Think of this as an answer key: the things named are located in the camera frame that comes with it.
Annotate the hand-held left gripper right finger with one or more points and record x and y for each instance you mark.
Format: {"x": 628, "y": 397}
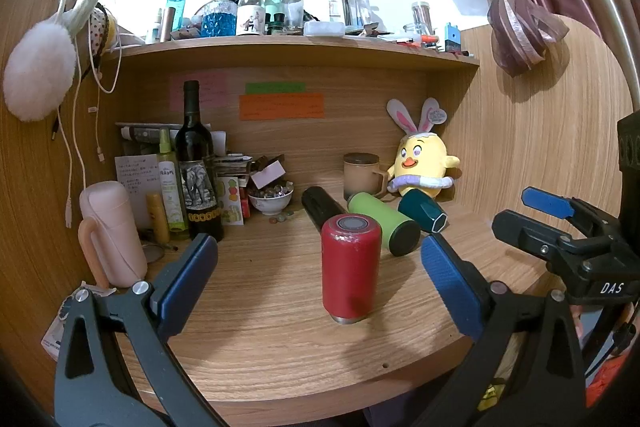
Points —
{"x": 447, "y": 279}

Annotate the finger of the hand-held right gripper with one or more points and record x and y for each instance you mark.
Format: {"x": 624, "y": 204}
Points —
{"x": 520, "y": 232}
{"x": 545, "y": 202}

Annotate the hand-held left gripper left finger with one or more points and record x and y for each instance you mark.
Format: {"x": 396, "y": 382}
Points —
{"x": 187, "y": 277}

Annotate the red cup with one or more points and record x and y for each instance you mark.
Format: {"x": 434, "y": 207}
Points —
{"x": 350, "y": 267}

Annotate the teal cup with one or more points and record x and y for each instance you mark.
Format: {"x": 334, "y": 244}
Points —
{"x": 422, "y": 212}

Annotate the green cup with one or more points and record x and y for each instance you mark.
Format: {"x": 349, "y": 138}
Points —
{"x": 385, "y": 222}

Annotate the black cup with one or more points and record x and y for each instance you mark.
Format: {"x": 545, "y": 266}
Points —
{"x": 322, "y": 207}

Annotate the yellow tube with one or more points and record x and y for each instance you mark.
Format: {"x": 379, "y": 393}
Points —
{"x": 159, "y": 219}

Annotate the fruit sticker sheet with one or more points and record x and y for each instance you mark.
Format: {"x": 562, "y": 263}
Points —
{"x": 230, "y": 202}

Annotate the green spray bottle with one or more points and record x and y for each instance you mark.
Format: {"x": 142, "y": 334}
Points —
{"x": 170, "y": 187}

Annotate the dark wine bottle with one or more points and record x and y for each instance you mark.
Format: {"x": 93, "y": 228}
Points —
{"x": 197, "y": 167}

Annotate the white handwritten paper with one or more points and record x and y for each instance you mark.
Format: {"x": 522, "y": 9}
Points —
{"x": 132, "y": 179}

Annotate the white bowl of beads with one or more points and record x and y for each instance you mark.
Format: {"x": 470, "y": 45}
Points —
{"x": 271, "y": 201}

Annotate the yellow chick plush toy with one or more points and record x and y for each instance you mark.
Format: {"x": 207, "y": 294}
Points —
{"x": 420, "y": 162}

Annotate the white card box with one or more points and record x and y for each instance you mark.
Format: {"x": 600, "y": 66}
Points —
{"x": 267, "y": 173}

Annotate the glass mug with brown lid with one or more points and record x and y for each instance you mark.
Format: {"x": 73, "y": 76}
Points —
{"x": 362, "y": 177}

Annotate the rolled paper tube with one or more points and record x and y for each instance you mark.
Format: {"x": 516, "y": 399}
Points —
{"x": 145, "y": 133}

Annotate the pink sticky note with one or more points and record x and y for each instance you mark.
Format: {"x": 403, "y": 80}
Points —
{"x": 210, "y": 89}

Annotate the orange sticky note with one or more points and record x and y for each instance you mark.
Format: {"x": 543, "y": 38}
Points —
{"x": 281, "y": 107}

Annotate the green sticky note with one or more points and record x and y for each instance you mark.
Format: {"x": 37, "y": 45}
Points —
{"x": 275, "y": 87}

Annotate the wooden shelf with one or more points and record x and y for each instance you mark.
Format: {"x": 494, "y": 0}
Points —
{"x": 300, "y": 49}

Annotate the white fluffy earmuffs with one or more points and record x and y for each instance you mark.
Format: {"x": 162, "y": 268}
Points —
{"x": 37, "y": 72}

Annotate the polka dot headband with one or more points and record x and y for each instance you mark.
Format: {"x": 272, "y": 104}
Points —
{"x": 97, "y": 32}

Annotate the blue liquid glass bottle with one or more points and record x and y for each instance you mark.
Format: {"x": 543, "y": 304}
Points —
{"x": 219, "y": 14}

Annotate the teal plastic bottle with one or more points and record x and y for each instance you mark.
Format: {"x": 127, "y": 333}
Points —
{"x": 175, "y": 9}

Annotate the white plastic box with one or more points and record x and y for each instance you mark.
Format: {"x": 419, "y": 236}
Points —
{"x": 324, "y": 28}

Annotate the mint green bottle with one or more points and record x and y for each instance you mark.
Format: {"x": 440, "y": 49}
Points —
{"x": 273, "y": 2}

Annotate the clear glass jar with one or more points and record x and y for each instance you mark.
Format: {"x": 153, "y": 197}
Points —
{"x": 293, "y": 7}

